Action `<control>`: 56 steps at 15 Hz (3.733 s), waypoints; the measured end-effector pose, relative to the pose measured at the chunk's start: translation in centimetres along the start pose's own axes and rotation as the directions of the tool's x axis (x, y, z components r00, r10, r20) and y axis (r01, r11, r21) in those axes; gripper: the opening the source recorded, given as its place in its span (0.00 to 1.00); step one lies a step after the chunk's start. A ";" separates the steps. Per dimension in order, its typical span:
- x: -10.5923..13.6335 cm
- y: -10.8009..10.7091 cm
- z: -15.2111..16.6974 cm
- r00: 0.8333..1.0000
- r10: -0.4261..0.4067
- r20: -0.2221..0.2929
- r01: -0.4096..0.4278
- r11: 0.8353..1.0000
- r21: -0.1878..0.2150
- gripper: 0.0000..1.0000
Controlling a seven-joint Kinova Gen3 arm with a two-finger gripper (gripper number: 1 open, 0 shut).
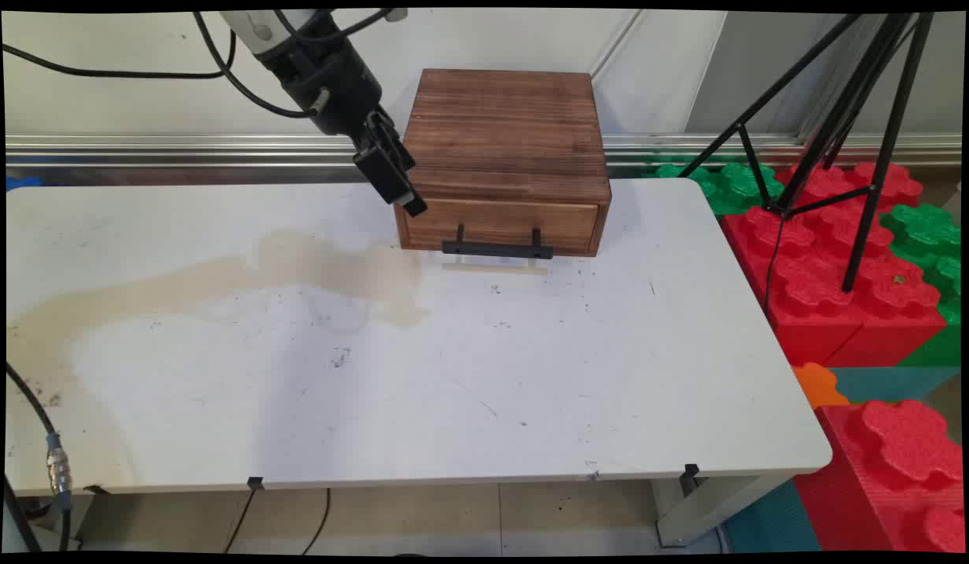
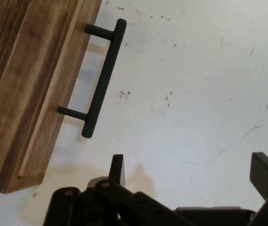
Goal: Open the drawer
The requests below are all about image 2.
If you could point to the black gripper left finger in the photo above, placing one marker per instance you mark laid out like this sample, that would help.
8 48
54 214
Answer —
105 207

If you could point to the wooden drawer front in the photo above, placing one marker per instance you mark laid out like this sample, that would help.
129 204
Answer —
62 89

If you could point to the wooden drawer cabinet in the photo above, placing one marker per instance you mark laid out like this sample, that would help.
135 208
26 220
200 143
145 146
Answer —
6 70

